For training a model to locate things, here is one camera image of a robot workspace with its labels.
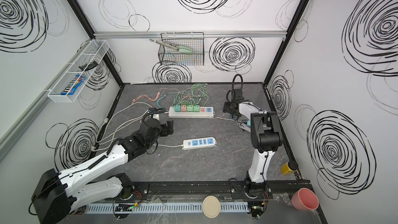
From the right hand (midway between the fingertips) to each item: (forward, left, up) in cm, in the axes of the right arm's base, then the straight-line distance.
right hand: (230, 108), depth 101 cm
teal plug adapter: (-3, +34, +4) cm, 35 cm away
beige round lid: (-53, +14, +3) cm, 55 cm away
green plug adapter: (-2, +22, +2) cm, 22 cm away
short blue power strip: (-24, +20, -1) cm, 31 cm away
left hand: (-18, +36, +12) cm, 42 cm away
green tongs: (+22, +31, +31) cm, 49 cm away
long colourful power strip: (-3, +15, -1) cm, 16 cm away
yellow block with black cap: (-38, -23, +1) cm, 44 cm away
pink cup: (-50, -25, +6) cm, 56 cm away
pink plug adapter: (-3, +30, +4) cm, 30 cm away
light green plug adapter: (-1, +26, +2) cm, 26 cm away
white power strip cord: (-2, +75, -2) cm, 75 cm away
